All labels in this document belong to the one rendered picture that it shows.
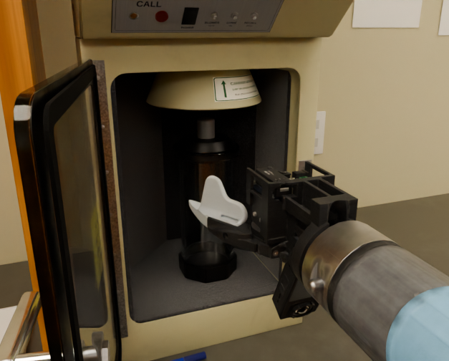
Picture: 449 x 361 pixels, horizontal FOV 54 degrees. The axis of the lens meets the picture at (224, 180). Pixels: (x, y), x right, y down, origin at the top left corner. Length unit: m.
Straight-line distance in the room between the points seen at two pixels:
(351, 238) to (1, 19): 0.35
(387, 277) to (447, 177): 1.25
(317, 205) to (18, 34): 0.31
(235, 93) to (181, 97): 0.08
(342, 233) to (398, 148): 1.03
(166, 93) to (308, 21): 0.21
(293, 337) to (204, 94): 0.42
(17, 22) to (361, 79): 0.94
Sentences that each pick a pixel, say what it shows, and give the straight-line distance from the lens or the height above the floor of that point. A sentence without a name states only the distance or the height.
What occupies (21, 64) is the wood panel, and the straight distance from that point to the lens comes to 0.46.
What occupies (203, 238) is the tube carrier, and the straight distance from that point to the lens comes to 0.72.
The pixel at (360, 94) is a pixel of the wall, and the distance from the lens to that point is 1.25.
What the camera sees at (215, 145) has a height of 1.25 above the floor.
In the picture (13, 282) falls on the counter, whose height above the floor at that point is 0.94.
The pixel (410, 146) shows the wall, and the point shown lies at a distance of 1.40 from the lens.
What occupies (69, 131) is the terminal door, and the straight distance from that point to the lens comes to 0.34.
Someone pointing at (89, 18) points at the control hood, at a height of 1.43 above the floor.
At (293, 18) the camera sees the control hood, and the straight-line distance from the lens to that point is 0.57.
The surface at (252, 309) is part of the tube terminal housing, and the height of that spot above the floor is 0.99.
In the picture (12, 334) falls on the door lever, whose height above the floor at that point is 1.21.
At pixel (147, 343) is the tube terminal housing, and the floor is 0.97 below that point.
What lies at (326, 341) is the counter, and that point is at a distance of 0.78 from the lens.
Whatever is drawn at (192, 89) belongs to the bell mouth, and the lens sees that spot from 0.61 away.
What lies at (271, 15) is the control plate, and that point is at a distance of 0.55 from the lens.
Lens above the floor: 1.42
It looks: 19 degrees down
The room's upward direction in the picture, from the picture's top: straight up
